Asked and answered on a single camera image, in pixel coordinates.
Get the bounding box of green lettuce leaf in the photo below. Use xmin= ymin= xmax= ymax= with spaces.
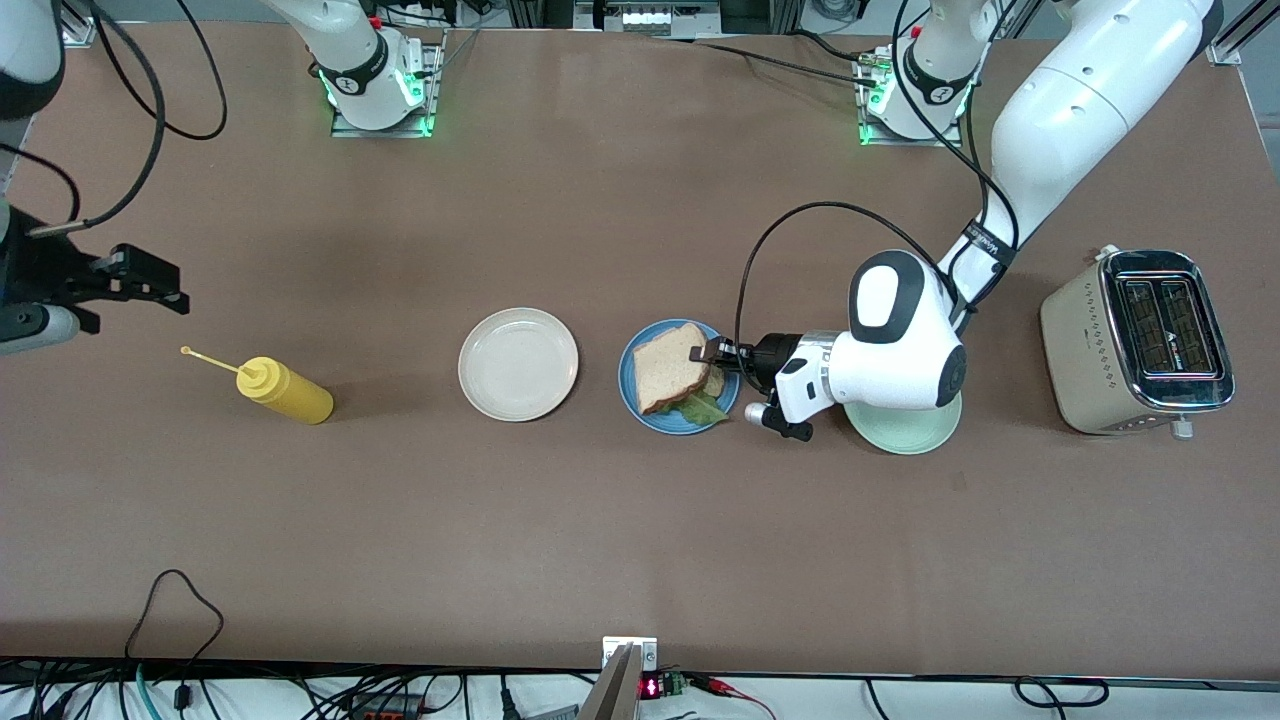
xmin=680 ymin=390 xmax=731 ymax=428

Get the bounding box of yellow mustard squeeze bottle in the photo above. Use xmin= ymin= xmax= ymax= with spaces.
xmin=180 ymin=346 xmax=336 ymax=427

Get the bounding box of blue plate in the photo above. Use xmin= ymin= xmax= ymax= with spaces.
xmin=618 ymin=319 xmax=741 ymax=436

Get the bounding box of mint green plate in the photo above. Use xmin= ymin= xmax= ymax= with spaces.
xmin=842 ymin=395 xmax=963 ymax=456

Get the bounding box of beige plate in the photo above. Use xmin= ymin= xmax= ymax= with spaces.
xmin=458 ymin=307 xmax=580 ymax=423

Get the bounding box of beige chrome toaster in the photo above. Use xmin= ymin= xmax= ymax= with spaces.
xmin=1040 ymin=248 xmax=1237 ymax=440

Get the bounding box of silver electronics box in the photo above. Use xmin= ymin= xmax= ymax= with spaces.
xmin=600 ymin=0 xmax=721 ymax=37

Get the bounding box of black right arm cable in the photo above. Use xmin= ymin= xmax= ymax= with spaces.
xmin=0 ymin=0 xmax=229 ymax=238

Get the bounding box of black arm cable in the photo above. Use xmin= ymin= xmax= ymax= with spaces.
xmin=735 ymin=0 xmax=1022 ymax=347
xmin=0 ymin=0 xmax=229 ymax=238

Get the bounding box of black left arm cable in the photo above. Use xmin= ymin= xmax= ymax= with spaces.
xmin=735 ymin=0 xmax=1022 ymax=347

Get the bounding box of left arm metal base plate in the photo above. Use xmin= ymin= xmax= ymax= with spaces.
xmin=854 ymin=50 xmax=967 ymax=150

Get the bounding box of long black base cable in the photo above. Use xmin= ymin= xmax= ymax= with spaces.
xmin=650 ymin=35 xmax=886 ymax=91

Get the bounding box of red clip lead wire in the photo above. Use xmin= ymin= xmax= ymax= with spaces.
xmin=690 ymin=675 xmax=777 ymax=720

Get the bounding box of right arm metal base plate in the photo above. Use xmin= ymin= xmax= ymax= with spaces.
xmin=330 ymin=30 xmax=446 ymax=139

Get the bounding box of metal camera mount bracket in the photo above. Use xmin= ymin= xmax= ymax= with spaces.
xmin=578 ymin=636 xmax=659 ymax=720

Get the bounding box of thin black looped cable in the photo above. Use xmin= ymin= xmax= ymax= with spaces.
xmin=122 ymin=568 xmax=226 ymax=713

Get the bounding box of black coiled cable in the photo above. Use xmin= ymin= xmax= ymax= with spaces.
xmin=1014 ymin=677 xmax=1111 ymax=710

